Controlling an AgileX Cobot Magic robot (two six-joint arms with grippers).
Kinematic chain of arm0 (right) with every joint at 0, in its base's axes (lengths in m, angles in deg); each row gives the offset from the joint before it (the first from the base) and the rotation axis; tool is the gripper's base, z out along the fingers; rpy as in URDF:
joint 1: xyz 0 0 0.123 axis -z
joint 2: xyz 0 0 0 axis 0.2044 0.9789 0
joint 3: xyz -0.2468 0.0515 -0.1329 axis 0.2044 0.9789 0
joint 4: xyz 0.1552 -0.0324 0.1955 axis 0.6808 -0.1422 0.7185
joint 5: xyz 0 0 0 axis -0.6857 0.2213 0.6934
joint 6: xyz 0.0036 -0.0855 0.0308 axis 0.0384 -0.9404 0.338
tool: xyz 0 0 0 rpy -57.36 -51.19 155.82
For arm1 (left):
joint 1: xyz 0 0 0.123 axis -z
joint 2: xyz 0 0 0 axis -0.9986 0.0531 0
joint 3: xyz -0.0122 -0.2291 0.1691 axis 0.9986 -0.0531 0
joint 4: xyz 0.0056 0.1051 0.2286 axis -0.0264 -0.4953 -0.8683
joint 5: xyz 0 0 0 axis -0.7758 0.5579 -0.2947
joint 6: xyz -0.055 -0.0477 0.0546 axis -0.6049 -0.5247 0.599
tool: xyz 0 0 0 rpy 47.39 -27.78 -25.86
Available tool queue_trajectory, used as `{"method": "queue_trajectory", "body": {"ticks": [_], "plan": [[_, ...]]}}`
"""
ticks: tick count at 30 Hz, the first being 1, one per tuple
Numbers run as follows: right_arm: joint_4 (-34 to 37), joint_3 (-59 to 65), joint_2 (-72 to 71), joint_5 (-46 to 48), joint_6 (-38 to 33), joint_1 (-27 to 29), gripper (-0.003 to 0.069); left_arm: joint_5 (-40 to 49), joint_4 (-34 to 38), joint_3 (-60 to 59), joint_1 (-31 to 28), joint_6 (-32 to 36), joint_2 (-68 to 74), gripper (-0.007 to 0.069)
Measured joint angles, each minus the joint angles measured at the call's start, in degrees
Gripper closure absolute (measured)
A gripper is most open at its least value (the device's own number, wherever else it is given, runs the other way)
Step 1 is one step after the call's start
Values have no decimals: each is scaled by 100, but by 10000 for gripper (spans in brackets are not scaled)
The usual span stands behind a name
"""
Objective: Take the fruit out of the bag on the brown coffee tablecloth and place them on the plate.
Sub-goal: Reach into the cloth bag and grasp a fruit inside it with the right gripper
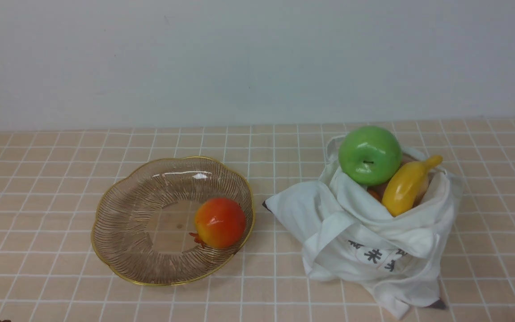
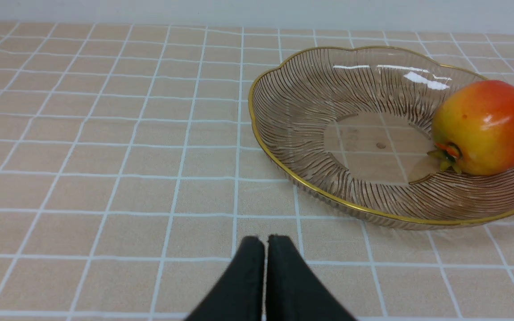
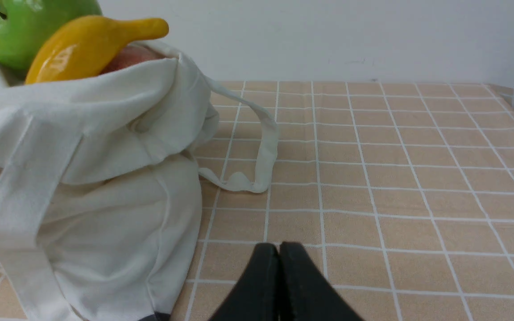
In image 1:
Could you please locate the orange fruit in bag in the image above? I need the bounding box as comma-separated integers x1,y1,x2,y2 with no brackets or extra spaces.
367,188,382,203

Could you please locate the red orange pomegranate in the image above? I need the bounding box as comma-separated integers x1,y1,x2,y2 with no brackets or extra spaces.
189,198,246,249

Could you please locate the white cloth bag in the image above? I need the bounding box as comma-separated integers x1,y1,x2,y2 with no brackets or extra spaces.
263,136,463,319

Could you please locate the green apple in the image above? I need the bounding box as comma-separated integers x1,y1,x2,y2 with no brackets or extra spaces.
338,126,403,186

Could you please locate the yellow banana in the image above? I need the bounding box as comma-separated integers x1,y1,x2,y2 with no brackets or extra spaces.
381,155,443,217

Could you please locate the gold-rimmed glass fruit bowl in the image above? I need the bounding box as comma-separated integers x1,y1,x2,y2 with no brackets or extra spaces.
90,156,255,287

